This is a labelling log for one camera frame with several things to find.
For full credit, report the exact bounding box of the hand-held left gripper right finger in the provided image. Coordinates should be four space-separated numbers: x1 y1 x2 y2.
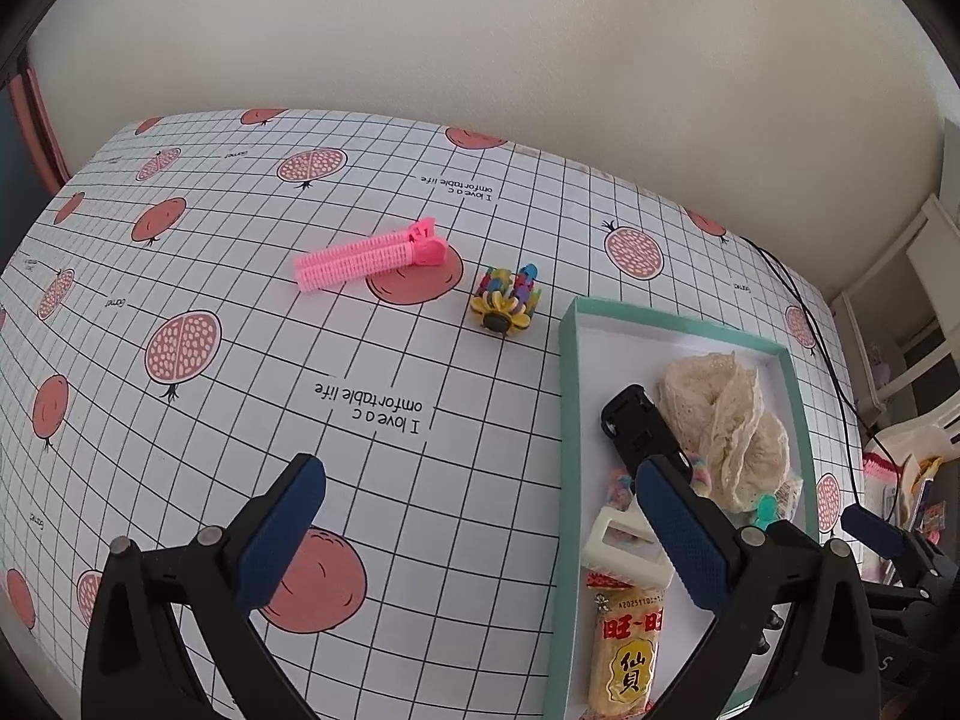
635 454 880 720

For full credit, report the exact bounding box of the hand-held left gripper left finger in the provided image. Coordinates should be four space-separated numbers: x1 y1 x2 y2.
81 453 327 720

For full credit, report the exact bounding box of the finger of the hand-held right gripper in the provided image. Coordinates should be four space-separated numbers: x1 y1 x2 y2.
840 505 916 562
862 586 935 611

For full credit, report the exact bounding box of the cream plastic clip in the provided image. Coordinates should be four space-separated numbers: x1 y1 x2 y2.
581 506 676 586

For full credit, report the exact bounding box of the pastel rainbow hair tie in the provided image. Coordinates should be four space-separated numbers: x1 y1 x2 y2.
604 454 713 511

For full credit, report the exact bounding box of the clear bag of cotton swabs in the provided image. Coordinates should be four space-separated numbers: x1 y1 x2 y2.
772 476 803 522

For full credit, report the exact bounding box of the cream lace cloth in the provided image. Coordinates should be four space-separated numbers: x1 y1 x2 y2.
658 352 792 515

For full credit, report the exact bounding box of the black toy car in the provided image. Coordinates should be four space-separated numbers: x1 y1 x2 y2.
601 384 691 477

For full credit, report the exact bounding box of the black action figure toy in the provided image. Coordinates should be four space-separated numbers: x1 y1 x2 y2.
754 607 785 653

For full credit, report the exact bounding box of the yellow rice cracker packet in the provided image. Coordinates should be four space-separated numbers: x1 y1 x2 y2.
583 572 668 720

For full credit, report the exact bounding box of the teal cardboard box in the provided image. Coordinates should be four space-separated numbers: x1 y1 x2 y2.
541 296 820 720

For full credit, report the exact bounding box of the colourful stationery pile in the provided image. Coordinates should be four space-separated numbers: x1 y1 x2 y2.
900 456 947 533

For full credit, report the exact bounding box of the cream plastic seat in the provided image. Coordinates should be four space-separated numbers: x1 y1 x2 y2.
870 405 960 458

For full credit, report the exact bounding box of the pink hair roller clip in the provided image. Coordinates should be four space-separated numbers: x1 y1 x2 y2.
294 216 447 293

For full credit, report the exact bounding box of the colourful flower block toy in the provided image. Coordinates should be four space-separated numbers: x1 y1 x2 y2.
470 261 541 337

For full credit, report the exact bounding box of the pomegranate print grid tablecloth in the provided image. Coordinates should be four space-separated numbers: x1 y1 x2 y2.
0 109 863 720

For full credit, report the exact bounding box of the white wooden chair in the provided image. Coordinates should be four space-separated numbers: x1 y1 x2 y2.
829 193 960 428

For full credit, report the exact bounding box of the pink edged dark board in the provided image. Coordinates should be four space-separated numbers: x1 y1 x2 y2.
0 52 70 192

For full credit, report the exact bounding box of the black cable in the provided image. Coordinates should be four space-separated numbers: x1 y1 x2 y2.
739 236 871 503

